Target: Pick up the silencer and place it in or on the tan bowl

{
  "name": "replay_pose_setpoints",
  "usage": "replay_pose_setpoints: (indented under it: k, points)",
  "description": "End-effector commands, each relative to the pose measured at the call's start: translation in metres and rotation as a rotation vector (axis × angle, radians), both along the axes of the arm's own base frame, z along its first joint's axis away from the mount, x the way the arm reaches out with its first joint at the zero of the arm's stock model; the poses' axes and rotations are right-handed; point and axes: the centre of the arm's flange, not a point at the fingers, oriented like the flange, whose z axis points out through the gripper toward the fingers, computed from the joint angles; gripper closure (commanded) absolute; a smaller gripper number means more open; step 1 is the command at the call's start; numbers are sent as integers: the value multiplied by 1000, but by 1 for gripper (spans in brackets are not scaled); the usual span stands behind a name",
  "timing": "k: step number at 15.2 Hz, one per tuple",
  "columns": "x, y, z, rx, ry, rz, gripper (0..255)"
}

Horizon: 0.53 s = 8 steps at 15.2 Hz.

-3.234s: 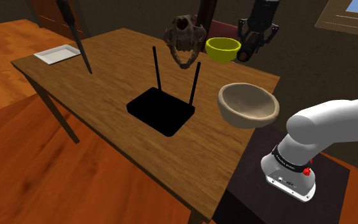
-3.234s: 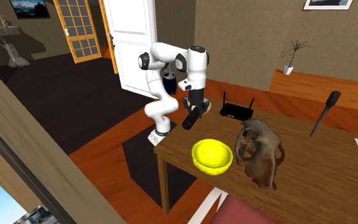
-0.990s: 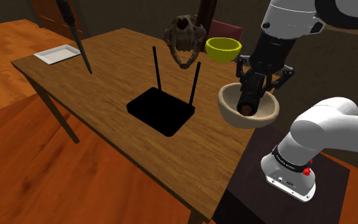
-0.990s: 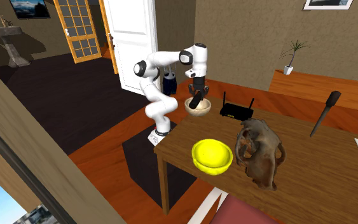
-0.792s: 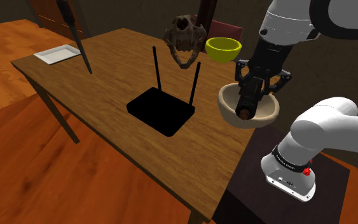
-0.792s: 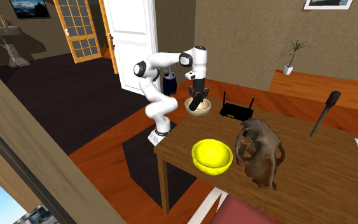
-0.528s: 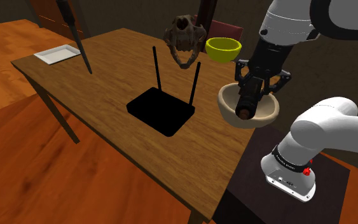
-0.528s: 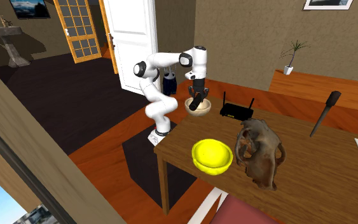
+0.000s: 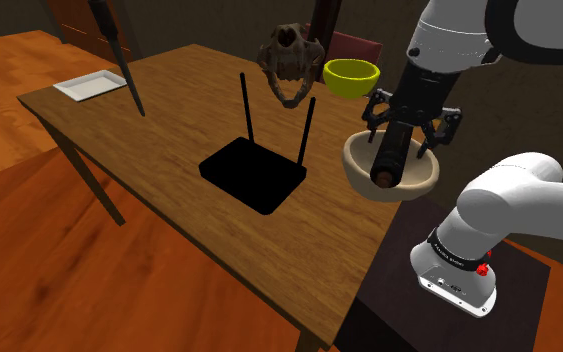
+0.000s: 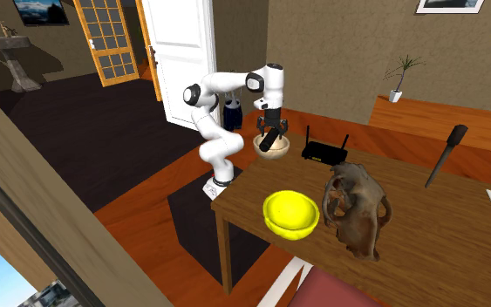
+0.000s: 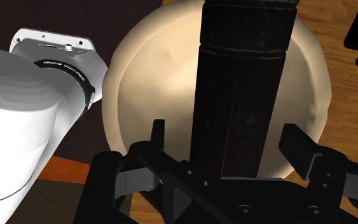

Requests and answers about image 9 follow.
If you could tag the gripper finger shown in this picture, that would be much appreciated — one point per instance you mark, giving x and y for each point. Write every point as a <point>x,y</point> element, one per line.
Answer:
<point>449,128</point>
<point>377,113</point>

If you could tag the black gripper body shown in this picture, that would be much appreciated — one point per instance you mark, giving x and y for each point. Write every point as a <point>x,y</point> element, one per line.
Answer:
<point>422,95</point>

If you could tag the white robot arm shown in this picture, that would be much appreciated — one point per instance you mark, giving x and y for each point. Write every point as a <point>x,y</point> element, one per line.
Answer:
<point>510,195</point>

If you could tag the yellow-green bowl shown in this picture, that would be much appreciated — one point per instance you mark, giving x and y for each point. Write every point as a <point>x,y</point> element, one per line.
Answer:
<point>351,80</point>

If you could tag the black cylinder with brown tip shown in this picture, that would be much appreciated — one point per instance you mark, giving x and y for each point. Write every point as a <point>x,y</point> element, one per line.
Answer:
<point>390,156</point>

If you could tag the dark red chair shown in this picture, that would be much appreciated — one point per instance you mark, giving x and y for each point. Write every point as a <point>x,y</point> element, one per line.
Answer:
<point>359,48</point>

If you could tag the beige bowl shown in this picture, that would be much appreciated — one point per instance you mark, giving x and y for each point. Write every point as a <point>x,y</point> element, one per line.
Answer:
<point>408,192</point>

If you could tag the brown animal skull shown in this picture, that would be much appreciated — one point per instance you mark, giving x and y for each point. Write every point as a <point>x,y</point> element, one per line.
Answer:
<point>288,56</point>

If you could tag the black router with two antennas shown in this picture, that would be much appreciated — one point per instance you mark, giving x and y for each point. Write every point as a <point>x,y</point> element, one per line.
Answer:
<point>252,175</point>

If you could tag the dark robot stand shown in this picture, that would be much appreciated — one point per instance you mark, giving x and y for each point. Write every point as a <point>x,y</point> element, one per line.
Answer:
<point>398,297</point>

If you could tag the wooden table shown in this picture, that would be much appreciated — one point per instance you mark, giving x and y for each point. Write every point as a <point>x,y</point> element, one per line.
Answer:
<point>174,112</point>

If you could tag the black tapered rod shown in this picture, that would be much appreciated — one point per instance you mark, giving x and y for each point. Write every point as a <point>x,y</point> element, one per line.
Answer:
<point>115,44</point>

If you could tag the white rectangular tray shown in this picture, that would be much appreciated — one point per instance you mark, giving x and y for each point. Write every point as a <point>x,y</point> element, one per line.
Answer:
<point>91,85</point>

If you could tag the brown wooden cabinet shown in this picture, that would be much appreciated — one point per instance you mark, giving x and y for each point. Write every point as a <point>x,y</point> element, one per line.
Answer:
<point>74,24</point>

